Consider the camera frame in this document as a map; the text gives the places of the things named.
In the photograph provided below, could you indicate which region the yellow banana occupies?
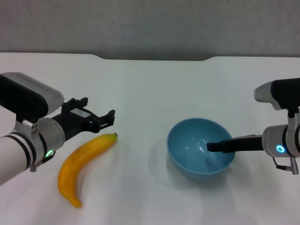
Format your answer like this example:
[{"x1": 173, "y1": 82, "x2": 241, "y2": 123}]
[{"x1": 58, "y1": 133, "x2": 119, "y2": 208}]

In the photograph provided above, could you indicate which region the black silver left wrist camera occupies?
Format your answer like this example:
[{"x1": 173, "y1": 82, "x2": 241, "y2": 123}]
[{"x1": 0, "y1": 72, "x2": 64, "y2": 123}]

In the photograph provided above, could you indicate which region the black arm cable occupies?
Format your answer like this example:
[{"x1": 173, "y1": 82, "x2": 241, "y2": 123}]
[
  {"x1": 271, "y1": 156, "x2": 300, "y2": 175},
  {"x1": 30, "y1": 150, "x2": 56, "y2": 173}
]

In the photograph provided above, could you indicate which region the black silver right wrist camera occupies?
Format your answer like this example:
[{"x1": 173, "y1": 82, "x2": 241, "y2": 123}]
[{"x1": 253, "y1": 78, "x2": 300, "y2": 118}]

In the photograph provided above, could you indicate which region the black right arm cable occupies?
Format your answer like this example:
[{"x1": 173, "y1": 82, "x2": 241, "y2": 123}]
[{"x1": 271, "y1": 156, "x2": 300, "y2": 175}]

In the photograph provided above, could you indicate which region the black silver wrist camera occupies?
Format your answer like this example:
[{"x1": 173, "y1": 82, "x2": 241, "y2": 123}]
[
  {"x1": 253, "y1": 78, "x2": 300, "y2": 118},
  {"x1": 0, "y1": 72, "x2": 64, "y2": 123}
]

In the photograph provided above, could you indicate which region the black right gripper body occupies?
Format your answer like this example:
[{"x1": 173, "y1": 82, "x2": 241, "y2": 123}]
[{"x1": 231, "y1": 134, "x2": 264, "y2": 153}]

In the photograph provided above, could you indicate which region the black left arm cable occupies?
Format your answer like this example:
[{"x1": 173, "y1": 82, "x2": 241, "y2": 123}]
[{"x1": 30, "y1": 150, "x2": 56, "y2": 173}]

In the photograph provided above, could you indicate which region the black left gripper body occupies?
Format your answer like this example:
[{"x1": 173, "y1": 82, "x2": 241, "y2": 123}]
[{"x1": 50, "y1": 103, "x2": 99, "y2": 143}]

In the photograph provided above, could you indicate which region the blue bowl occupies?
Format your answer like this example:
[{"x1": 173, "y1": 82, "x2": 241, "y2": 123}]
[{"x1": 166, "y1": 118, "x2": 236, "y2": 181}]

